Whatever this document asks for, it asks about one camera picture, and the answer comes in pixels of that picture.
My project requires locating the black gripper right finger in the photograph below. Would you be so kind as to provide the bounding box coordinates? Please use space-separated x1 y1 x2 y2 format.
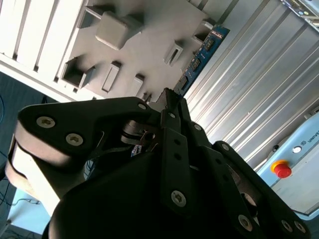
177 98 312 239

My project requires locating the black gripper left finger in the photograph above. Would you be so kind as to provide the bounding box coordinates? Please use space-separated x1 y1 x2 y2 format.
4 88 196 222

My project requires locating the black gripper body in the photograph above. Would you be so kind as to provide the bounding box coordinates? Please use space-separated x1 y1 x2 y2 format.
42 151 234 239

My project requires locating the blue RAM stick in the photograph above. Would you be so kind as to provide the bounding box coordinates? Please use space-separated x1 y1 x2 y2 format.
173 23 230 98

